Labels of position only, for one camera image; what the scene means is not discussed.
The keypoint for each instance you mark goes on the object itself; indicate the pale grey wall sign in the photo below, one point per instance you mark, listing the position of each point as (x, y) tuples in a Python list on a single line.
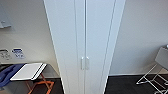
[(4, 54)]

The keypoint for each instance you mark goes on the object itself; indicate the blue and white wall sign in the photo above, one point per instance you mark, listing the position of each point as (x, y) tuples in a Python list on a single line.
[(18, 53)]

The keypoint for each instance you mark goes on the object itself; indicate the grey wall box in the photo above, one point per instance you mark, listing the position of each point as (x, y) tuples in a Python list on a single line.
[(4, 18)]

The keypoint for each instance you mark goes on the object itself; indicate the white flat board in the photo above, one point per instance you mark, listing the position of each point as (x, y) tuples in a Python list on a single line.
[(27, 71)]

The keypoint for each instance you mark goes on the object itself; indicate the orange folding stand frame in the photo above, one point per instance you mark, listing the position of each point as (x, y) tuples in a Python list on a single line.
[(40, 87)]

